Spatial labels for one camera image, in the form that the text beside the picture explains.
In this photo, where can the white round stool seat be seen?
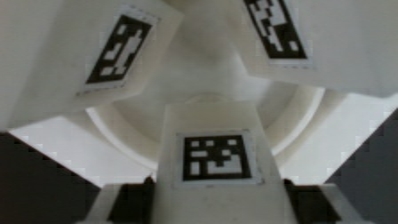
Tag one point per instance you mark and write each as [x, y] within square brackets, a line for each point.
[202, 77]

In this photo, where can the white stool leg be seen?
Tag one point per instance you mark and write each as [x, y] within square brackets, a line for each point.
[319, 42]
[81, 51]
[219, 184]

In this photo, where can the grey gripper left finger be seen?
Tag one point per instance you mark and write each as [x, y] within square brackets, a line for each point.
[123, 204]

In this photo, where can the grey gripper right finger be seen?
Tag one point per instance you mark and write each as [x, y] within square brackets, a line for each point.
[319, 205]

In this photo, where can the white stool leg front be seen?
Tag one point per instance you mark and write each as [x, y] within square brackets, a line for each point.
[319, 42]

